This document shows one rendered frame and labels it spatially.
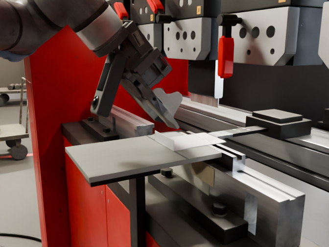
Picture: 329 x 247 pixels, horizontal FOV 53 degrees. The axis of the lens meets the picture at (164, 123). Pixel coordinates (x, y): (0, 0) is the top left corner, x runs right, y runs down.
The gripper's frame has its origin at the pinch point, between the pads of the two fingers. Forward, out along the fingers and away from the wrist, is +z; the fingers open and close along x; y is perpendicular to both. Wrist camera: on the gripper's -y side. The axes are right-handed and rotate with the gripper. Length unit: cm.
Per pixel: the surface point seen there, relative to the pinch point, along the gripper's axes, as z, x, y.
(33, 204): 73, 196, -76
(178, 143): 5.5, -0.7, -0.6
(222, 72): -7.6, -16.1, 8.6
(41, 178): 21, 85, -38
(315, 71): 33, 11, 50
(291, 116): 22.4, -3.2, 24.7
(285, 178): 210, 140, 88
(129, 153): -1.7, -1.2, -9.5
